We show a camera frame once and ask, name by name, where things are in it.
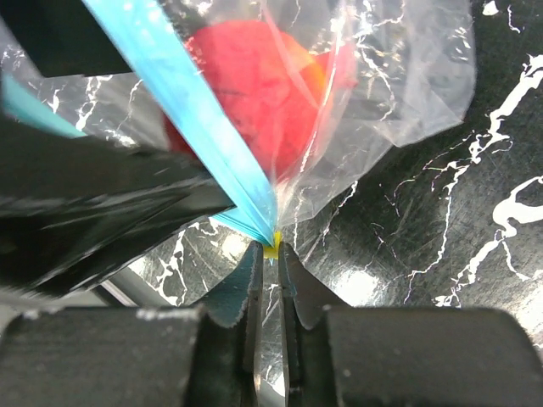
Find blue zip clear bag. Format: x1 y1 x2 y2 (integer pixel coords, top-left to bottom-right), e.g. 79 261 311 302
1 1 475 243

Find red fake fruit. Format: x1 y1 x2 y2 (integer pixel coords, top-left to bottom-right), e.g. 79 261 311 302
184 20 356 182

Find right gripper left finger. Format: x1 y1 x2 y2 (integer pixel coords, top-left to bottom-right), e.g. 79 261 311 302
1 242 264 406

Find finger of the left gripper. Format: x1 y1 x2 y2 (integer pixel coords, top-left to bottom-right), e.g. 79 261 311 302
1 117 232 301
0 0 188 80

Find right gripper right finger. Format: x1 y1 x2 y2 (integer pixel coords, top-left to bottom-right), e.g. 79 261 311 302
278 243 542 406

